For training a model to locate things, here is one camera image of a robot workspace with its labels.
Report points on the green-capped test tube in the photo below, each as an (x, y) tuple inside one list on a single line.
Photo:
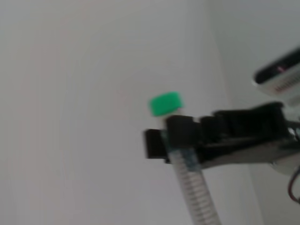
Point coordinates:
[(165, 104)]

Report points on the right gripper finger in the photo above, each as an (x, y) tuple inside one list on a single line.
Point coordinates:
[(153, 144)]

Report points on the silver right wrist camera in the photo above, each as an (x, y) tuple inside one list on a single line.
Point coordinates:
[(279, 72)]

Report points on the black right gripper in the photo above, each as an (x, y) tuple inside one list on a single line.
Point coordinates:
[(246, 131)]

